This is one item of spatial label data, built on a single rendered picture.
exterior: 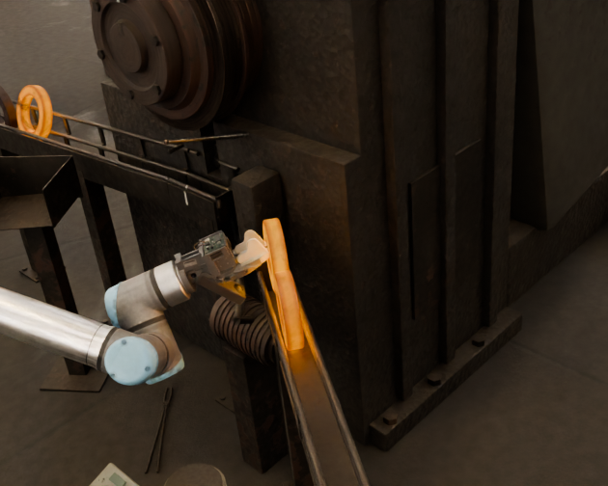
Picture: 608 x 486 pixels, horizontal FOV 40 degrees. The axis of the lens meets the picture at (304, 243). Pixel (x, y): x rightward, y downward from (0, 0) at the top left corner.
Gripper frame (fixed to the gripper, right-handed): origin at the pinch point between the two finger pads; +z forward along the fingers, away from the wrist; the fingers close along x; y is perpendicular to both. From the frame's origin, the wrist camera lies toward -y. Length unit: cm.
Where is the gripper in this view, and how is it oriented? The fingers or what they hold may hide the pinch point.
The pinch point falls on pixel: (274, 247)
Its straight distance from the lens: 176.8
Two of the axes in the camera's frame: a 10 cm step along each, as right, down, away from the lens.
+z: 9.2, -4.0, -0.4
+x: -1.9, -5.1, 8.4
